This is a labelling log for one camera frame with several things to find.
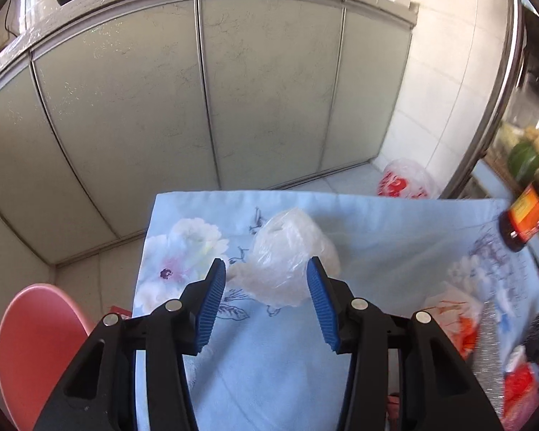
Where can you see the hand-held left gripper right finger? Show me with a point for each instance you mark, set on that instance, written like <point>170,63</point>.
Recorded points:
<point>319,305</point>

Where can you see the orange crumpled plastic bag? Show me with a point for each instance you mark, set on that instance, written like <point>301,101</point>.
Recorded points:
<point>458,314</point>

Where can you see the paper bag with red print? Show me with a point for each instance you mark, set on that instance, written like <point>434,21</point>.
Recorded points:
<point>521,384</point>

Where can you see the silver metal door frame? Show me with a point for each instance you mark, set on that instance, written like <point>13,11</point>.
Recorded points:
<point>494,90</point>

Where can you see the grey kitchen cabinet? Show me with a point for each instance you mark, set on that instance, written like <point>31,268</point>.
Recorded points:
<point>161,98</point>

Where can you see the red and white plastic bag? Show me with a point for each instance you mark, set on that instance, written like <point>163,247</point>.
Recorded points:
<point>404,179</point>

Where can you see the clear plastic bag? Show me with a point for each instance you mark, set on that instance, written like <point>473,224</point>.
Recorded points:
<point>283,251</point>

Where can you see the light blue floral tablecloth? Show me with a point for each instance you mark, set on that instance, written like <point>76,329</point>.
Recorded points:
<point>386,256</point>

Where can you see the green pepper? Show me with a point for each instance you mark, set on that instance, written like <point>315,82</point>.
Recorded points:
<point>523,164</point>

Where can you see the clear plastic container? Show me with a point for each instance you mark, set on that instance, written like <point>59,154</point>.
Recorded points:
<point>530,98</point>

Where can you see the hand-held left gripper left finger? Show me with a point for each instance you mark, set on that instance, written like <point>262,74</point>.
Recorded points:
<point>211,305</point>

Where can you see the silver glittery strip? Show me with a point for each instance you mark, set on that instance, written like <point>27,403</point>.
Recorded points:
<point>492,350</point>

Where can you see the sauce jar with orange label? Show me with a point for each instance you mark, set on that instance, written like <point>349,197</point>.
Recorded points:
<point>525,215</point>

